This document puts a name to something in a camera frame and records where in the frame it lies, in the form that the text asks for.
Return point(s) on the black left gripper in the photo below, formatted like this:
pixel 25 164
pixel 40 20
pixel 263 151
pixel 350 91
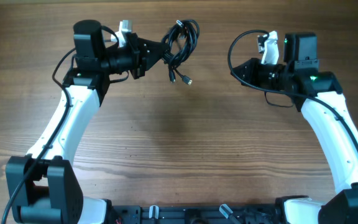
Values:
pixel 143 60

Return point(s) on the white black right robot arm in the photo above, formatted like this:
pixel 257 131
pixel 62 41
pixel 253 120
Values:
pixel 319 97

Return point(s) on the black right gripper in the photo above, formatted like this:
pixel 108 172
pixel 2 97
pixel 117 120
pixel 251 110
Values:
pixel 252 66

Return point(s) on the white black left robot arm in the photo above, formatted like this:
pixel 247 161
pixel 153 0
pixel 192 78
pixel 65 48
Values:
pixel 42 185

